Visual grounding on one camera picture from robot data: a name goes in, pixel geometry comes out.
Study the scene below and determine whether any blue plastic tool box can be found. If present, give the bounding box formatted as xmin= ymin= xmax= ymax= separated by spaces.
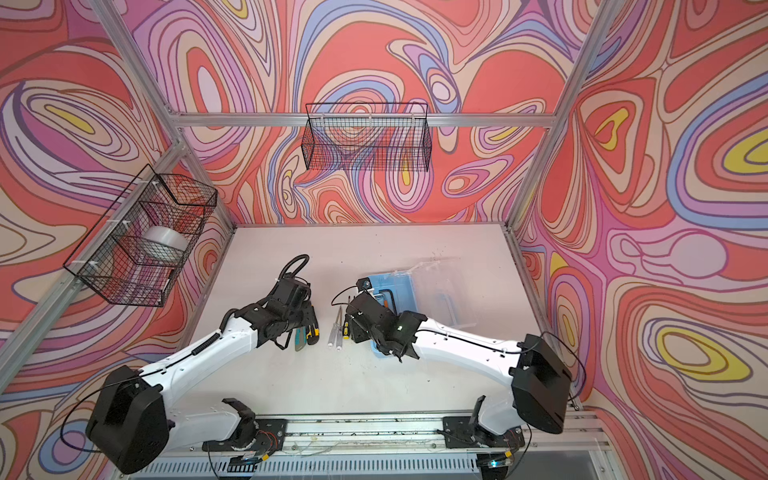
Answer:
xmin=366 ymin=273 xmax=426 ymax=360

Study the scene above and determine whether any clear plastic box lid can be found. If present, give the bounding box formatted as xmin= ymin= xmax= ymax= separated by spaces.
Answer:
xmin=408 ymin=258 xmax=477 ymax=330

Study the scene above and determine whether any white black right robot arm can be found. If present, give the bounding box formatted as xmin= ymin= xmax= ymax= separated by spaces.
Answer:
xmin=345 ymin=291 xmax=573 ymax=437

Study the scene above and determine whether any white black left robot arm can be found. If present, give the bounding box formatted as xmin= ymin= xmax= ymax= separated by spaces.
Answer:
xmin=85 ymin=274 xmax=319 ymax=474

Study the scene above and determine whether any teal utility knife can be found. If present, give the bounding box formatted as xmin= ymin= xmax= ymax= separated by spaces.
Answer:
xmin=294 ymin=326 xmax=308 ymax=352

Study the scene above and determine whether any small yellow black screwdriver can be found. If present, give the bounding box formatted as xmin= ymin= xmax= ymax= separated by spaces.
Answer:
xmin=342 ymin=307 xmax=350 ymax=340

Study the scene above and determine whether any grey tape roll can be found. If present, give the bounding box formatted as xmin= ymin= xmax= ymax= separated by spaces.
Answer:
xmin=141 ymin=225 xmax=189 ymax=263

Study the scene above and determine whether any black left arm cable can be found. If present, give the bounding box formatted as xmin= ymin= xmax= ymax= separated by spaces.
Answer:
xmin=278 ymin=253 xmax=311 ymax=280

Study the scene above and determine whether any clear handle screwdriver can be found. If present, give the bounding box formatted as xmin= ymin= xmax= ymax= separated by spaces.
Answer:
xmin=328 ymin=306 xmax=344 ymax=350

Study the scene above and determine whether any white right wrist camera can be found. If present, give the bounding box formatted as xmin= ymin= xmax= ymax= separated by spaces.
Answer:
xmin=356 ymin=277 xmax=373 ymax=292

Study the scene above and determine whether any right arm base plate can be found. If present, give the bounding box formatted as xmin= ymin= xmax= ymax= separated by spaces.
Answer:
xmin=437 ymin=415 xmax=526 ymax=451

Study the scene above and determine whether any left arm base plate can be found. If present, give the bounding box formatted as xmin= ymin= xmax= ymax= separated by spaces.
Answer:
xmin=202 ymin=418 xmax=288 ymax=454

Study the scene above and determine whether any black wire basket left wall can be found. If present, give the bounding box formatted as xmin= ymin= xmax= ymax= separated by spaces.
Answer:
xmin=63 ymin=165 xmax=218 ymax=308

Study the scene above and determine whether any black wire basket wall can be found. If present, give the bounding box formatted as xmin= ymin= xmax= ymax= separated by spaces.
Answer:
xmin=63 ymin=165 xmax=218 ymax=308
xmin=301 ymin=100 xmax=432 ymax=173

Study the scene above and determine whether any black wire basket back wall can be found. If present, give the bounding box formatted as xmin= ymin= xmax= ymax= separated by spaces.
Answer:
xmin=301 ymin=100 xmax=432 ymax=173

